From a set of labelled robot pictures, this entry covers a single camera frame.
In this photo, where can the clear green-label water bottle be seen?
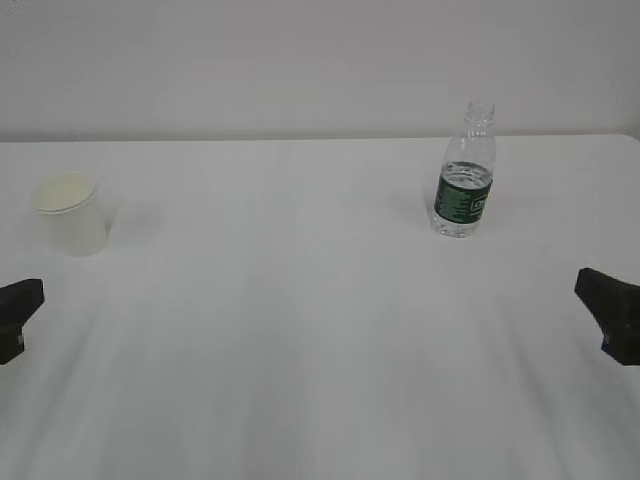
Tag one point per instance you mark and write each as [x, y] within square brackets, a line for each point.
[467, 173]

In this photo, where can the white paper cup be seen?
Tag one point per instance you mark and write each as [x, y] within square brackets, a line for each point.
[64, 192]
[77, 231]

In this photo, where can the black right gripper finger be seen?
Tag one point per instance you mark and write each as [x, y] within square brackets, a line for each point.
[614, 305]

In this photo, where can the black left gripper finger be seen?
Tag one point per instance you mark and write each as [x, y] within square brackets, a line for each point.
[19, 302]

